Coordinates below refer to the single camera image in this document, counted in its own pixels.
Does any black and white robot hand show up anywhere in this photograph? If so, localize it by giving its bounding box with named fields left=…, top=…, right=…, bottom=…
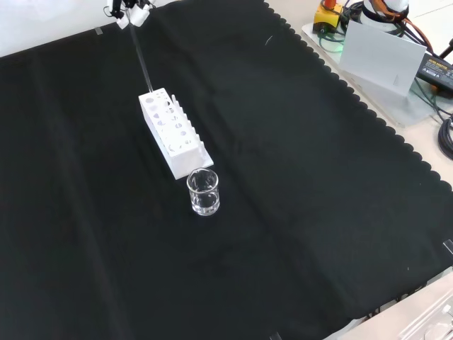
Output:
left=104, top=0, right=157, bottom=30

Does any white test tube rack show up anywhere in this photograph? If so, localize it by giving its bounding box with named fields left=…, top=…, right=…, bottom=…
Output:
left=138, top=87, right=215, bottom=179

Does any yellow stop button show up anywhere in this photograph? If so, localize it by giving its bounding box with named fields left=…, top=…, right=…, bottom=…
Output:
left=314, top=0, right=344, bottom=30

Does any small clear glass beaker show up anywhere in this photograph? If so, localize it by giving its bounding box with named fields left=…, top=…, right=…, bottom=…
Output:
left=185, top=167, right=222, bottom=217

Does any black bench cloth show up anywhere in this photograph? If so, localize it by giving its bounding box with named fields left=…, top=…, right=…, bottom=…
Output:
left=0, top=0, right=453, bottom=340

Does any pale board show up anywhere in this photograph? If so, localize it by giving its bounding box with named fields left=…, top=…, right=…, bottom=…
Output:
left=338, top=20, right=428, bottom=98

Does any black power adapter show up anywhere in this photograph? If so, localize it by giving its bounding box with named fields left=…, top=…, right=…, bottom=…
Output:
left=415, top=52, right=453, bottom=91

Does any clear plastic case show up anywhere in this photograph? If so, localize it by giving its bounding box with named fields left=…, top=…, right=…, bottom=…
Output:
left=398, top=293, right=453, bottom=340

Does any grey base plate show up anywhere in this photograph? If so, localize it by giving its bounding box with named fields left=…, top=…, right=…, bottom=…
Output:
left=300, top=21, right=444, bottom=128

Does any orange cable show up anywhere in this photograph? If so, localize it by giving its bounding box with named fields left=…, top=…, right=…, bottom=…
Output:
left=374, top=0, right=432, bottom=49

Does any black cable bundle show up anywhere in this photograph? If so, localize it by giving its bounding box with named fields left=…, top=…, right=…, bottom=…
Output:
left=437, top=115, right=453, bottom=161

